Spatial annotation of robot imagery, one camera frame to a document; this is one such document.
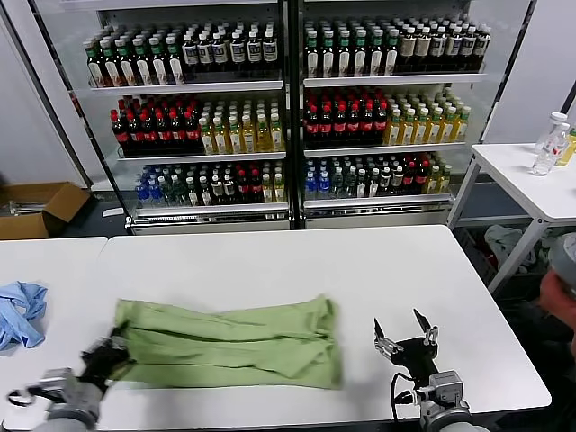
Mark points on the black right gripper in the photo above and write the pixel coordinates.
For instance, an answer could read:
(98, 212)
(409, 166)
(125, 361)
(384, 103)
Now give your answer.
(418, 353)

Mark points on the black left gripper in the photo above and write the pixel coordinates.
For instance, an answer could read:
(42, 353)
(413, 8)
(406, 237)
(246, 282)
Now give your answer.
(105, 362)

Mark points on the green polo shirt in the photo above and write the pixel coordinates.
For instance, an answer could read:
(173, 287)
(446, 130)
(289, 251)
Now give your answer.
(234, 346)

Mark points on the grey green clothes pile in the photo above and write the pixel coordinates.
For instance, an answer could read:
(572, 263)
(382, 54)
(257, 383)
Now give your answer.
(545, 252)

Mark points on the crumpled blue cloth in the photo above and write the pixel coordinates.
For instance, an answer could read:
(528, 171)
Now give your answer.
(24, 330)

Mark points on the black plastic crate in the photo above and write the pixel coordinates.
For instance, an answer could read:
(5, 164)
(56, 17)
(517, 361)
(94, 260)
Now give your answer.
(476, 258)

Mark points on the person dark trousers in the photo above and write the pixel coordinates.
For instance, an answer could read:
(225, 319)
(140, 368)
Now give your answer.
(526, 324)

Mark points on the beverage display cabinet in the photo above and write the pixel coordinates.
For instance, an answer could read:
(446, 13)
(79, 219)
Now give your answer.
(201, 225)
(381, 215)

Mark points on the small white floor object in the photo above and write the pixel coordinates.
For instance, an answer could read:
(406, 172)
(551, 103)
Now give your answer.
(112, 211)

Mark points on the grey white cloth pile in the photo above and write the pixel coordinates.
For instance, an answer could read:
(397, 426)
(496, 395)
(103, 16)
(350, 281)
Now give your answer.
(503, 242)

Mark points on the blue drink bottle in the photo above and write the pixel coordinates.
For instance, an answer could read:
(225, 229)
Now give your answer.
(311, 186)
(142, 193)
(154, 193)
(323, 186)

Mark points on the brown cardboard box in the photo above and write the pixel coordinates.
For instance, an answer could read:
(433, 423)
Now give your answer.
(66, 201)

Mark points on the dark green water bottle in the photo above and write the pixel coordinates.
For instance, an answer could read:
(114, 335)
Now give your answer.
(336, 184)
(167, 192)
(349, 184)
(179, 192)

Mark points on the dark bottle white cap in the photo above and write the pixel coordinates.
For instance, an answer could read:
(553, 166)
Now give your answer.
(216, 191)
(397, 180)
(374, 183)
(385, 181)
(191, 192)
(204, 192)
(362, 183)
(228, 191)

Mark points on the yellow tea bottle white cap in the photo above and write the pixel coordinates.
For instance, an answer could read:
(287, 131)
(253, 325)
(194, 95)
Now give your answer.
(433, 181)
(445, 180)
(267, 190)
(276, 138)
(263, 138)
(235, 139)
(461, 128)
(448, 129)
(220, 141)
(206, 141)
(407, 132)
(393, 132)
(434, 130)
(421, 130)
(278, 190)
(249, 139)

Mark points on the red cap cola bottle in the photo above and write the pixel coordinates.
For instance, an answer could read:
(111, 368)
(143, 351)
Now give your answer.
(192, 133)
(177, 134)
(149, 134)
(366, 126)
(409, 179)
(242, 188)
(339, 127)
(326, 127)
(312, 127)
(163, 134)
(353, 126)
(119, 134)
(422, 179)
(254, 188)
(380, 125)
(135, 134)

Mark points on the bundle of metal rods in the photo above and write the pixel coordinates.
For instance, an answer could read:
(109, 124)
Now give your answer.
(26, 207)

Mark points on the person head grey cap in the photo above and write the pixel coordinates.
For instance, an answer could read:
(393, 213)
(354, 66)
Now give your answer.
(562, 270)

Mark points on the white side table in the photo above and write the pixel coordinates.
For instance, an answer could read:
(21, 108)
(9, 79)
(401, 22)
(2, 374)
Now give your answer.
(507, 170)

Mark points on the clear bottle red label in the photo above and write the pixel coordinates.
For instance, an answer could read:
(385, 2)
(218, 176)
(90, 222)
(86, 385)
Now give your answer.
(542, 162)

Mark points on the yellow drink bottle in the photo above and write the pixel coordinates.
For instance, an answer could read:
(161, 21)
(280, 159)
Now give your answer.
(567, 154)

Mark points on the clear bottle white cap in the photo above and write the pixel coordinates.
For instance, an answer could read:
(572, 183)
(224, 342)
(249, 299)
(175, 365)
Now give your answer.
(558, 117)

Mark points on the green cap white label bottle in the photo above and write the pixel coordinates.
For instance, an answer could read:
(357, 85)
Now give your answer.
(343, 57)
(142, 66)
(327, 57)
(110, 66)
(390, 56)
(126, 66)
(159, 66)
(359, 57)
(375, 56)
(312, 57)
(175, 65)
(94, 66)

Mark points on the dark bottle beige label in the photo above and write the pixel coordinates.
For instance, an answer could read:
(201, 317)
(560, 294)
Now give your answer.
(407, 46)
(421, 46)

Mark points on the dark bottle blue white label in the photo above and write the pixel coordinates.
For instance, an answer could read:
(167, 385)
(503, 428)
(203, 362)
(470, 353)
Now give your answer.
(219, 54)
(254, 52)
(269, 52)
(204, 54)
(191, 55)
(237, 53)

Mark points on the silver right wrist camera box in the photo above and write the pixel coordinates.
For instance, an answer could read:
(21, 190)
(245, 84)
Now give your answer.
(447, 384)

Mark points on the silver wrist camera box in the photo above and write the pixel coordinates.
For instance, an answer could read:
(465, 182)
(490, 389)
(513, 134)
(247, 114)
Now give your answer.
(56, 382)
(447, 384)

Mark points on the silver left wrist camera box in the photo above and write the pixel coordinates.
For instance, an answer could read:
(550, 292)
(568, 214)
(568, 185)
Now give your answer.
(56, 382)

